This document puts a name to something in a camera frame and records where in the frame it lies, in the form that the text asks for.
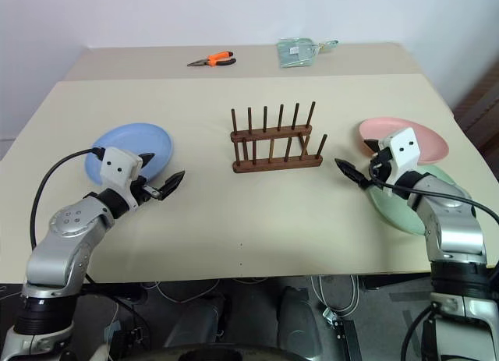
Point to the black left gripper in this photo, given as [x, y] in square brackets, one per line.
[142, 189]

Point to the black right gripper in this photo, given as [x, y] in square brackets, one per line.
[384, 162]

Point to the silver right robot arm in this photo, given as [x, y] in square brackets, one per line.
[456, 236]

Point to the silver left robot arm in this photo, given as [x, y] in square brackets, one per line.
[58, 255]

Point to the wooden dish rack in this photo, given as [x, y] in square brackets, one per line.
[277, 163]

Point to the blue plate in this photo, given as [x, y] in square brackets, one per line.
[128, 142]

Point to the green plate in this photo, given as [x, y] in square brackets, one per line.
[393, 213]

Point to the red plate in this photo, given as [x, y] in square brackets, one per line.
[429, 142]

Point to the clear plastic bag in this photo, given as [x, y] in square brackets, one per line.
[294, 54]

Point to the dark brown wooden furniture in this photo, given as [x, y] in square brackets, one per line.
[481, 103]

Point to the dark rounded shape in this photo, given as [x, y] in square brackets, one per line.
[302, 326]

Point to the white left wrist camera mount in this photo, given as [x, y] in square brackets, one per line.
[119, 167]

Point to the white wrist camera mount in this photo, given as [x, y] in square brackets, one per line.
[119, 167]
[405, 148]

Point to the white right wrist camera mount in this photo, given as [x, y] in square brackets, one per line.
[405, 148]

